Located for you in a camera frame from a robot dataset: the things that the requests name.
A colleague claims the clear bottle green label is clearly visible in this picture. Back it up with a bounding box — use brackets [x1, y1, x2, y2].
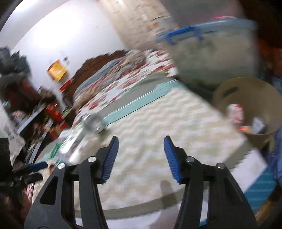
[49, 128, 93, 166]

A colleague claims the green aluminium can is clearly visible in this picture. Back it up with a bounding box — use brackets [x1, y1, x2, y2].
[82, 114, 105, 133]

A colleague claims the beige round trash bin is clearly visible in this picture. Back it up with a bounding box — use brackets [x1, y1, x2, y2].
[212, 77, 281, 150]

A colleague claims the cluttered storage shelf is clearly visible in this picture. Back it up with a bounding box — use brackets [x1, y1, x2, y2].
[1, 47, 68, 163]

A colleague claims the red white package in bin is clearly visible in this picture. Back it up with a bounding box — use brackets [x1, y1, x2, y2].
[226, 104, 244, 125]

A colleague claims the chevron beige bed blanket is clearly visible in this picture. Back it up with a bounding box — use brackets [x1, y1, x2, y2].
[67, 74, 276, 220]

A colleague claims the floral quilt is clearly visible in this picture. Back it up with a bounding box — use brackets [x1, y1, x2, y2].
[73, 50, 178, 116]

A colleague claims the carved wooden headboard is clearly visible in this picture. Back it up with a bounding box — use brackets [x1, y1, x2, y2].
[62, 50, 127, 106]

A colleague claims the patterned curtain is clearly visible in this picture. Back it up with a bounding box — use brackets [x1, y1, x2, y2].
[98, 1, 179, 50]

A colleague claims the yellow red wall calendar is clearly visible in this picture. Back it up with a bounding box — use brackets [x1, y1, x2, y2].
[47, 60, 67, 82]

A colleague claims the clear bin blue handle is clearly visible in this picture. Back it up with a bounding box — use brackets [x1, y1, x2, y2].
[155, 19, 259, 88]

